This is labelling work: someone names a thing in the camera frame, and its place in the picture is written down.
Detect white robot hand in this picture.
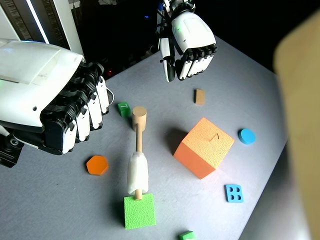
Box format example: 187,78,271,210
0,38,111,169
158,10,218,83

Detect wooden mallet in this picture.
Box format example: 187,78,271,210
127,106,150,202

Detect large orange foam cube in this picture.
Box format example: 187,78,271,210
173,116,236,180

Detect tan rectangular wooden block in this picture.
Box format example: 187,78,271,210
193,88,206,106

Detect orange hexagon block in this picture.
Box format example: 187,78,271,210
86,155,110,176

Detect blue round disc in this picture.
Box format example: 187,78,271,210
237,128,257,146

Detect blue square block with holes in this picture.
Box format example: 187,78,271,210
224,184,245,203

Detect blurred beige panel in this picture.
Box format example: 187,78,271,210
273,9,320,240

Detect grey table cloth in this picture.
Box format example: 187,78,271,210
0,34,293,240

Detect large green foam cube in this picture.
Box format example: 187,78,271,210
123,192,157,230

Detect white frame with light strip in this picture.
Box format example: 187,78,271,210
0,0,85,57

